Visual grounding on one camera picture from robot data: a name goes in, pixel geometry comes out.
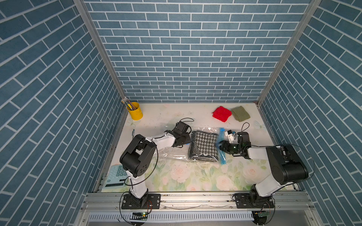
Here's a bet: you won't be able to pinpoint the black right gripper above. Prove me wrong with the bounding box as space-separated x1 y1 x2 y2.
214 140 241 154

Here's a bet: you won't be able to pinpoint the clear plastic vacuum bag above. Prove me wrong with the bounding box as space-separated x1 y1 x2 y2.
158 127 226 165

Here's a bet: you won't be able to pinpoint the houndstooth black white scarf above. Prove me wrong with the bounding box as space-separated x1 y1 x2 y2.
188 131 218 162

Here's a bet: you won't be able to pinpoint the olive green knitted scarf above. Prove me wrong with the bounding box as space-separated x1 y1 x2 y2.
231 106 250 122

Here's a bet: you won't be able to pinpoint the red knitted scarf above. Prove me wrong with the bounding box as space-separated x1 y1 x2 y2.
213 106 232 122

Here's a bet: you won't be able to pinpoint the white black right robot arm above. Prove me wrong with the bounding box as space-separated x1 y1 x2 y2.
216 132 309 200

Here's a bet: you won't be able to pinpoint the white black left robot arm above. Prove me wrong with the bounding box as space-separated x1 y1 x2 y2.
119 121 191 200

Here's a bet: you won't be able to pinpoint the yellow pencil cup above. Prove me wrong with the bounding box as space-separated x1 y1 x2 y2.
127 102 143 121

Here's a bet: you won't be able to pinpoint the pencils in cup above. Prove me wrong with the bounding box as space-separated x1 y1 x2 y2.
122 97 134 111

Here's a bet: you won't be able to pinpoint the light green calculator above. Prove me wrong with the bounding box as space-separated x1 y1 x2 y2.
103 164 128 189

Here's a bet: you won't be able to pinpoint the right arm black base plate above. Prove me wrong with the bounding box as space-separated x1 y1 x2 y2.
232 193 275 209

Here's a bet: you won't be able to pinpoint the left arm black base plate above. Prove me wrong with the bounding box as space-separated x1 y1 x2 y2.
121 193 161 210

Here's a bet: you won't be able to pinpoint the aluminium front rail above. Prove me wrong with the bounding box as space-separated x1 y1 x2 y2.
75 191 322 226

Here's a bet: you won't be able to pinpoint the aluminium corner post left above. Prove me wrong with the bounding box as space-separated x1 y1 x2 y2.
74 0 125 98

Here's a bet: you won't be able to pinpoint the aluminium corner post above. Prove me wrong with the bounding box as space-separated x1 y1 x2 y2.
256 0 321 108
74 0 125 98

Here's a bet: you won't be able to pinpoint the aluminium corner post right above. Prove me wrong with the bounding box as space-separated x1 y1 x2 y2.
256 0 321 108

